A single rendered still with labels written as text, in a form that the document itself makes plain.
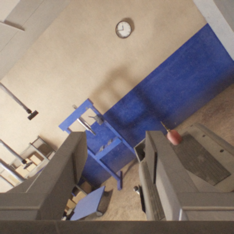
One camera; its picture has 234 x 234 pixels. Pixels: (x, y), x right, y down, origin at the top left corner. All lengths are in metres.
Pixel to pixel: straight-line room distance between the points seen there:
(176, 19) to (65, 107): 2.92
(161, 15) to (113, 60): 1.24
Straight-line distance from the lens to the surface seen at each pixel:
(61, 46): 3.96
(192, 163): 0.87
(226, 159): 0.81
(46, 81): 4.10
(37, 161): 4.37
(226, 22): 3.76
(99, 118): 3.35
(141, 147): 3.37
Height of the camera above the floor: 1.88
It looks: 12 degrees down
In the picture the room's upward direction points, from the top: 43 degrees counter-clockwise
